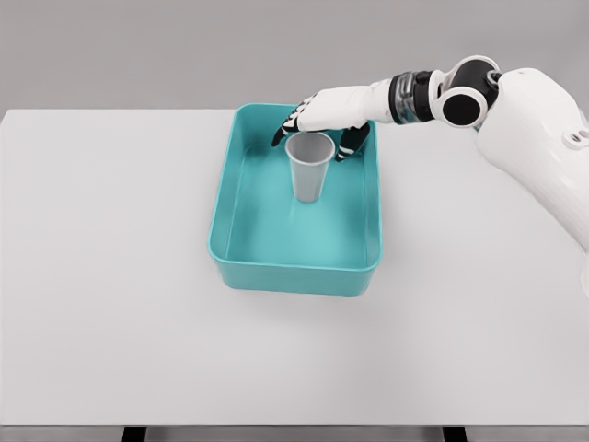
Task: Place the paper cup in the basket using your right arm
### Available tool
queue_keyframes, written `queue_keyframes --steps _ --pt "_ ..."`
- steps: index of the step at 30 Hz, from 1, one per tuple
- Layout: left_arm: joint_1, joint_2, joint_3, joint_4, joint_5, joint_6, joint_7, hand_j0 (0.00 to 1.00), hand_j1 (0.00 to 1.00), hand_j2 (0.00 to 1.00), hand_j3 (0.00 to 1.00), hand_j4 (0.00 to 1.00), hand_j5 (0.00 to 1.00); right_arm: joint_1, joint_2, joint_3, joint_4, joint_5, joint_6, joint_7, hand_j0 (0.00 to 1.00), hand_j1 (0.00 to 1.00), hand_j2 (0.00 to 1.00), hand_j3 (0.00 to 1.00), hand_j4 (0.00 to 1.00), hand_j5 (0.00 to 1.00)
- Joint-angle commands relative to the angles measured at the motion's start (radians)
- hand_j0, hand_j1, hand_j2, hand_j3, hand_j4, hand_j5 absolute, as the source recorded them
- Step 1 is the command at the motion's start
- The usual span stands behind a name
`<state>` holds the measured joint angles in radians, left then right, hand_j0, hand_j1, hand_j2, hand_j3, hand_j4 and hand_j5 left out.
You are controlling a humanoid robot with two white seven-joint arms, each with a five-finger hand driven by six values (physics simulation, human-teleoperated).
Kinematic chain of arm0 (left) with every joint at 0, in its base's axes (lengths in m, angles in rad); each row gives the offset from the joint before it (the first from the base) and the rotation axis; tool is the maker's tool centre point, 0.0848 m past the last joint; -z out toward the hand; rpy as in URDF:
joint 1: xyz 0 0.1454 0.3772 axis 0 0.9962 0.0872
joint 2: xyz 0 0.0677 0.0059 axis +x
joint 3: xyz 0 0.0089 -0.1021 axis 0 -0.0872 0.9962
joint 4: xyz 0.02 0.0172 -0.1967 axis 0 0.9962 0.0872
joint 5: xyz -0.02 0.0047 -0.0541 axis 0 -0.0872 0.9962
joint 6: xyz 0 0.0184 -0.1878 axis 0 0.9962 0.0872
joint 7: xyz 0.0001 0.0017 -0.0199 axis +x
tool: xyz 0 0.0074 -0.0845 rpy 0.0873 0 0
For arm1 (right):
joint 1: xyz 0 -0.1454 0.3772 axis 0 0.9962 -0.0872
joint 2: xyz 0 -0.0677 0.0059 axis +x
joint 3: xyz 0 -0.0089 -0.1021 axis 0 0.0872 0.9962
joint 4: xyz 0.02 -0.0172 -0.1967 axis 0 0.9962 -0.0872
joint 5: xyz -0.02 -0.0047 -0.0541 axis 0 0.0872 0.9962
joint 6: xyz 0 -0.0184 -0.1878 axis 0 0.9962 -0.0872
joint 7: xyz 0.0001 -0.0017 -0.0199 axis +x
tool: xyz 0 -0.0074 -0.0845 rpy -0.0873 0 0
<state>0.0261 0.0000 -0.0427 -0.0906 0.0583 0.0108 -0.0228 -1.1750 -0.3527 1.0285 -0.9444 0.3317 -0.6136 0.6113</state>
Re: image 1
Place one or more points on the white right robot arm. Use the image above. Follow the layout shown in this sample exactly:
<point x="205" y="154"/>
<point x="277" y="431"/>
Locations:
<point x="520" y="119"/>

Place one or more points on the grey paper cup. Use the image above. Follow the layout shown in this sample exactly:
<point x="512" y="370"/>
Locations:
<point x="309" y="166"/>

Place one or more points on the teal rectangular plastic basket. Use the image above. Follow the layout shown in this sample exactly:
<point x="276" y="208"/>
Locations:
<point x="294" y="221"/>

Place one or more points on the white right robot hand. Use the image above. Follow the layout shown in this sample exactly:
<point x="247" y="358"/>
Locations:
<point x="329" y="110"/>

